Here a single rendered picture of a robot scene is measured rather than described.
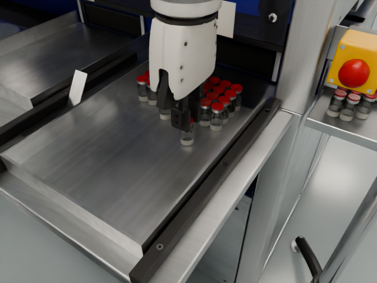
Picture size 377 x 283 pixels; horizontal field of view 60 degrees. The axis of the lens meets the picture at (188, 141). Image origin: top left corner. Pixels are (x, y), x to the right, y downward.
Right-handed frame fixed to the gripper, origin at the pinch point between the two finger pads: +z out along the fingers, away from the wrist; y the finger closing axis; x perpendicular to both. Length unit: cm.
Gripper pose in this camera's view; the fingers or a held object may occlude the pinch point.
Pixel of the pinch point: (185, 113)
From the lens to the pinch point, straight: 49.4
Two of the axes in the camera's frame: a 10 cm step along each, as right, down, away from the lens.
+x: 8.4, 3.7, -4.1
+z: -0.1, 7.5, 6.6
